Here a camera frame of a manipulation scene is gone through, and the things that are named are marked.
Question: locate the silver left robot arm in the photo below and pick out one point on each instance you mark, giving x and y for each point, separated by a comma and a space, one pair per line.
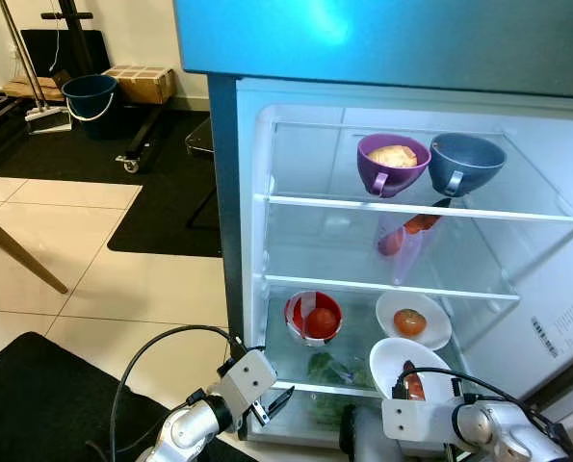
185, 433

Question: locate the steel freezer door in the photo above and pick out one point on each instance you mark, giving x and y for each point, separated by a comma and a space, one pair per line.
411, 48

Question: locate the red sausage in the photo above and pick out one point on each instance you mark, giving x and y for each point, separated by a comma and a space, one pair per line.
415, 387

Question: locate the cardboard box lattice top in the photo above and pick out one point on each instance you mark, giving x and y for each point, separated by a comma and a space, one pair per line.
142, 89

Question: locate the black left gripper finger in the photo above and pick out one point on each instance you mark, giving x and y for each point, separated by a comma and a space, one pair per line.
276, 411
281, 394

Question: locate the white plate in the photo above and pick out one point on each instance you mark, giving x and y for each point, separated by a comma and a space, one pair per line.
437, 332

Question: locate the steel fridge body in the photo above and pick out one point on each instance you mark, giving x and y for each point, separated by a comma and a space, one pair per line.
247, 192

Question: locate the black flat panel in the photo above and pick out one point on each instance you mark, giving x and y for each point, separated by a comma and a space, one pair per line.
45, 53

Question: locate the fridge label sticker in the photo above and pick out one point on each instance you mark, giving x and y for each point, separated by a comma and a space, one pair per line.
565, 327

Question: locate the black folding stool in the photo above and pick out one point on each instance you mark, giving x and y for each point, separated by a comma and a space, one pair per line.
201, 135

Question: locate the red tomato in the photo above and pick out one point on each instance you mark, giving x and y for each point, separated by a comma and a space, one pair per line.
323, 322
410, 322

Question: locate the black gym floor mat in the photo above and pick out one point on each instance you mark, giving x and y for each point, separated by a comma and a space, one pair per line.
161, 221

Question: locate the black wheeled dolly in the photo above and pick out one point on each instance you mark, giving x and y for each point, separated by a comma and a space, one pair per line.
146, 135

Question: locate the beige food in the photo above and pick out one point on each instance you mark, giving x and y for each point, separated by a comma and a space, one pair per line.
392, 156

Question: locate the green leafy vegetables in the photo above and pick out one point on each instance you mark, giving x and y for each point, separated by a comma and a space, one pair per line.
329, 371

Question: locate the red and white bowl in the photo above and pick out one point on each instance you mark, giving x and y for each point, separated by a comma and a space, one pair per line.
294, 322

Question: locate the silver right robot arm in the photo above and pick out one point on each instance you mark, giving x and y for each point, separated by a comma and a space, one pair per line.
503, 433

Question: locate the blue bucket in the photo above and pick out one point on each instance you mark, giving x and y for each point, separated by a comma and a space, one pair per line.
89, 111

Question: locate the glass fridge shelf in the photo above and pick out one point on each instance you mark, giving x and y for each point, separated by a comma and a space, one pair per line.
296, 361
305, 200
305, 281

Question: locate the white mop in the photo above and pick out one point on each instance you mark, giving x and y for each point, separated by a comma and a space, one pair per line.
47, 117

